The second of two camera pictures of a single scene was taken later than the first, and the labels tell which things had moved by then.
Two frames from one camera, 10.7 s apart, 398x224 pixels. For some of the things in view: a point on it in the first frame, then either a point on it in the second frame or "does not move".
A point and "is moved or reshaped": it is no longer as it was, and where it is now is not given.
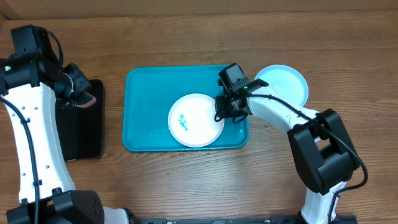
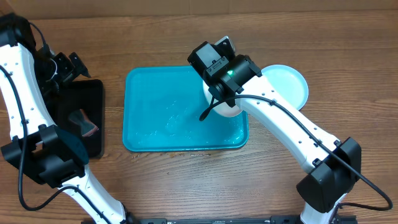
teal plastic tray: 150,93 does not move
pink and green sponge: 85,101 → 87,129
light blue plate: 286,81 does not move
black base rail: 288,219 does not move
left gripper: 81,84 → 67,68
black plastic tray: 83,129 does not move
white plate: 191,122 is moved or reshaped
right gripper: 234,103 → 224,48
